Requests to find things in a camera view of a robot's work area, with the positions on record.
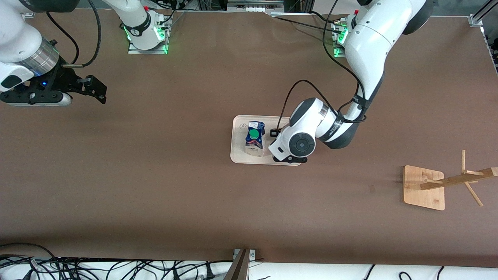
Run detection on blue milk carton green cap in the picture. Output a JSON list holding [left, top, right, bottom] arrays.
[[244, 121, 266, 158]]

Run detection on cream rabbit print tray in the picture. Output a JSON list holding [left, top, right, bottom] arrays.
[[230, 115, 303, 166]]

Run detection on grey metal box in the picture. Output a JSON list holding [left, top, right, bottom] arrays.
[[228, 0, 284, 12]]

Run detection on grey aluminium strut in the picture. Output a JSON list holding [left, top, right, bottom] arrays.
[[224, 249, 252, 280]]

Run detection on wooden mug stand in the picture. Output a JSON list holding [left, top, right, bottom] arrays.
[[403, 150, 498, 211]]

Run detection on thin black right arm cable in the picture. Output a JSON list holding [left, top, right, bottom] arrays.
[[46, 12, 80, 65]]

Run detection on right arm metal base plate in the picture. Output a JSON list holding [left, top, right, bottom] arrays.
[[128, 38, 169, 54]]

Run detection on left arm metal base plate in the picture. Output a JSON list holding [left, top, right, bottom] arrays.
[[333, 21, 349, 59]]

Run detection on long black table cable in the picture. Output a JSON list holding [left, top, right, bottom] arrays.
[[270, 15, 335, 32]]

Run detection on silver metal bracket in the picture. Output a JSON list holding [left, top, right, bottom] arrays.
[[233, 249, 256, 262]]

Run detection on short black table cable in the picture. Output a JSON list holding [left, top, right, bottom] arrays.
[[309, 11, 335, 23]]

